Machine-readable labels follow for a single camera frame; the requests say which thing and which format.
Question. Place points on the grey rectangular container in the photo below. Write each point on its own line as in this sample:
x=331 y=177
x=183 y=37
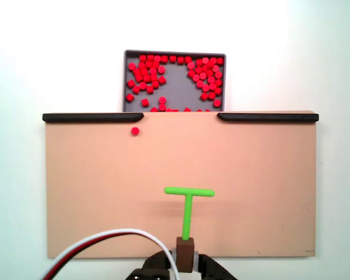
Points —
x=178 y=87

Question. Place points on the tan rectangular board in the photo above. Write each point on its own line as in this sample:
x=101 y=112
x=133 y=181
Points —
x=192 y=160

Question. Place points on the black edge rail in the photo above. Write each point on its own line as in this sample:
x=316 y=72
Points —
x=268 y=117
x=90 y=117

